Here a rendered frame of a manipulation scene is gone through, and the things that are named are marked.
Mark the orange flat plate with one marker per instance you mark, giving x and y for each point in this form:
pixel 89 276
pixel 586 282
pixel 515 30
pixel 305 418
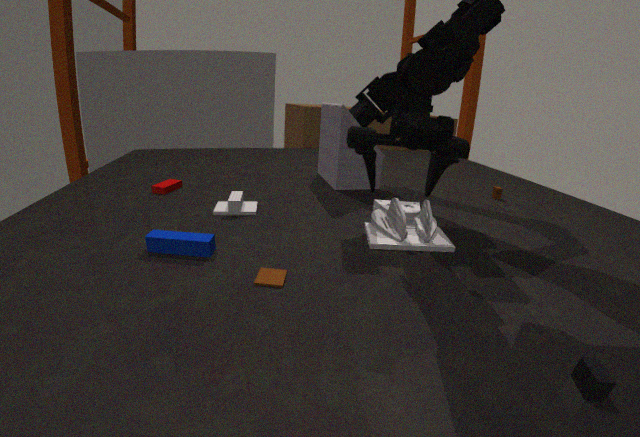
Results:
pixel 272 277

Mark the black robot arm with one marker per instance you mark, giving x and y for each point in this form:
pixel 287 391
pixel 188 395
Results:
pixel 445 58

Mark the blue rectangular block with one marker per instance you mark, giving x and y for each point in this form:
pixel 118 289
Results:
pixel 181 243

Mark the small red block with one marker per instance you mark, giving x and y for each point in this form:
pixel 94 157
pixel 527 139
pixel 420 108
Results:
pixel 167 186

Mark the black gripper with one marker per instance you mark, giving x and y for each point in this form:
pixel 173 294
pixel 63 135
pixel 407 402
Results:
pixel 364 139

